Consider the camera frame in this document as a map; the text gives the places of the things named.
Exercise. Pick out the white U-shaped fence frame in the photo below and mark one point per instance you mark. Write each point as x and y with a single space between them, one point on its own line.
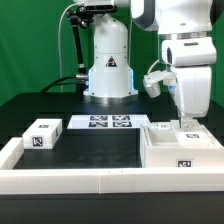
15 181

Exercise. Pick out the white door panel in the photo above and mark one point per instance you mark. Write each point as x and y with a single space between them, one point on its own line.
197 136
160 126

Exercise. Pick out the white cabinet top block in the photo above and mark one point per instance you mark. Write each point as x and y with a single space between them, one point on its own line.
42 134

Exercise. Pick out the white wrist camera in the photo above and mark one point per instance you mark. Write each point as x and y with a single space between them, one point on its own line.
151 81

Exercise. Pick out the white cabinet body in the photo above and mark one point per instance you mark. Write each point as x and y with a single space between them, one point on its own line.
161 149

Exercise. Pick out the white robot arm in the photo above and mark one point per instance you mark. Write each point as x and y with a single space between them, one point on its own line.
174 33

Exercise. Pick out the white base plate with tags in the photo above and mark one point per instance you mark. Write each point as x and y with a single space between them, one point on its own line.
108 121

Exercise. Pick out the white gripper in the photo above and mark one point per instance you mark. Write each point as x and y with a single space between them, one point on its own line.
189 61

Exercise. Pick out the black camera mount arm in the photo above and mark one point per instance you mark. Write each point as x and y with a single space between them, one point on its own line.
78 40

